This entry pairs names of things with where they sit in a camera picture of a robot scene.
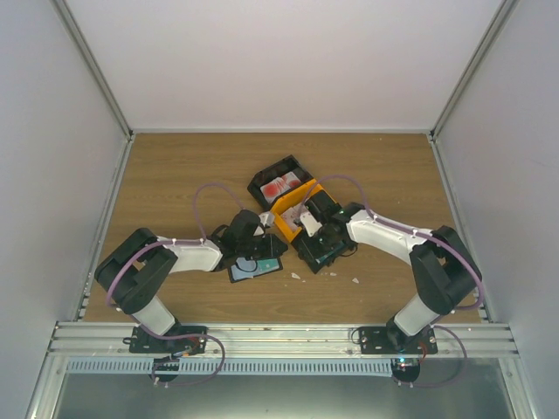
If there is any frame post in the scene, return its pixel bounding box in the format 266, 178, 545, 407
51, 0, 134, 142
429, 0, 518, 142

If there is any left frame post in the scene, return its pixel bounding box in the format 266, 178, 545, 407
51, 0, 134, 142

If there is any teal object in bin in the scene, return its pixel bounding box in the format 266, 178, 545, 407
314, 246, 344, 264

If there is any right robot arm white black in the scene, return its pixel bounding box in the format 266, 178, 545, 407
298, 190, 481, 354

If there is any black bin with cards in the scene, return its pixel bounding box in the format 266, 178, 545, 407
247, 155, 313, 210

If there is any right frame post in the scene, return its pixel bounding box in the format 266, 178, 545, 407
429, 0, 518, 142

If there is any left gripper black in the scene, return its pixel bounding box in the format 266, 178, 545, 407
238, 233, 287, 260

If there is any black card holder wallet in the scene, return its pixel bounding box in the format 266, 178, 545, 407
227, 258, 264, 284

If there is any black bin with teal item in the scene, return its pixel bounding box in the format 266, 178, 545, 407
292, 235, 357, 273

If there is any yellow bin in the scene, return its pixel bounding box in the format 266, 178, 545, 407
270, 179, 325, 244

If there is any teal credit card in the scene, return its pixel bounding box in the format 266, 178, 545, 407
257, 258, 282, 275

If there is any aluminium rail front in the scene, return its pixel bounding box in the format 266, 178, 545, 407
48, 322, 520, 359

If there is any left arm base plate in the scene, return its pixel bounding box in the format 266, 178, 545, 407
122, 325, 208, 355

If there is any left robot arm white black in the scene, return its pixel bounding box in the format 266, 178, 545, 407
94, 209, 288, 353

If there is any slotted cable duct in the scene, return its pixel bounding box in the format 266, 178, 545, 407
66, 357, 392, 377

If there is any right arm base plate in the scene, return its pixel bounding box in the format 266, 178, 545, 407
356, 326, 438, 355

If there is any stack of red white cards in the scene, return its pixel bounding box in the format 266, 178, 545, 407
260, 171, 301, 203

